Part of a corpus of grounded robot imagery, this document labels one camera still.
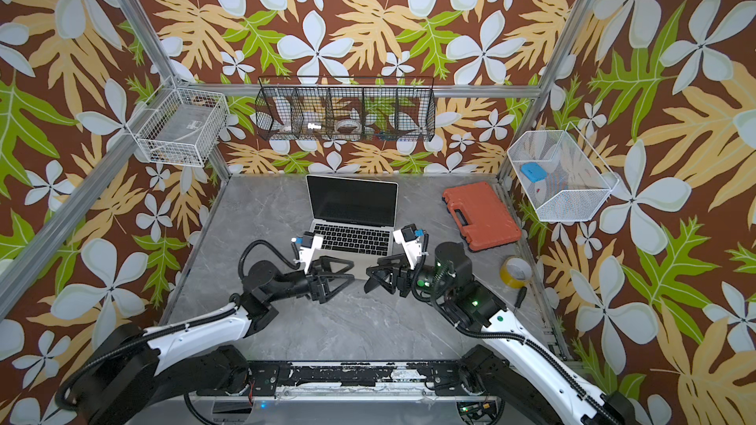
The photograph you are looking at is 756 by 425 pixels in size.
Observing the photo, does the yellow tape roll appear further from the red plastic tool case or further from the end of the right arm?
the end of the right arm

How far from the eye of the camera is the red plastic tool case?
3.22 ft

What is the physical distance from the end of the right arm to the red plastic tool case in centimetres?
44

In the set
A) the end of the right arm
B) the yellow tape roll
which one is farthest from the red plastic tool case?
the end of the right arm

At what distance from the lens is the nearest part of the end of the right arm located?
0.60 m
